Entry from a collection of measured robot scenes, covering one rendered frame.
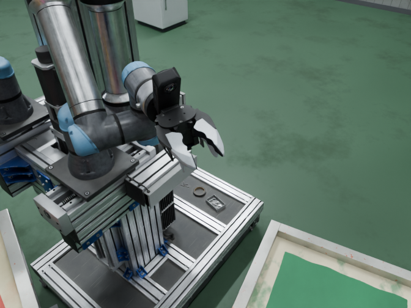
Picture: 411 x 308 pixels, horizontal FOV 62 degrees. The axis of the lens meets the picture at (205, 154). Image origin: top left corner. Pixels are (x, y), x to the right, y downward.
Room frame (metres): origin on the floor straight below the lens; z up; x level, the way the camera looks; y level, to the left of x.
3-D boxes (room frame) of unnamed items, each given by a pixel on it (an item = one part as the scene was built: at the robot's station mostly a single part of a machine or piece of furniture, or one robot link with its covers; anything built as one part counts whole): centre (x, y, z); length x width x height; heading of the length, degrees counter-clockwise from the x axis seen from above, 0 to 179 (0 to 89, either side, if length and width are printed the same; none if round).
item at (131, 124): (0.68, 0.15, 1.55); 0.11 x 0.08 x 0.11; 118
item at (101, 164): (0.86, 0.38, 1.31); 0.15 x 0.15 x 0.10
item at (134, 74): (0.69, 0.14, 1.65); 0.11 x 0.08 x 0.09; 28
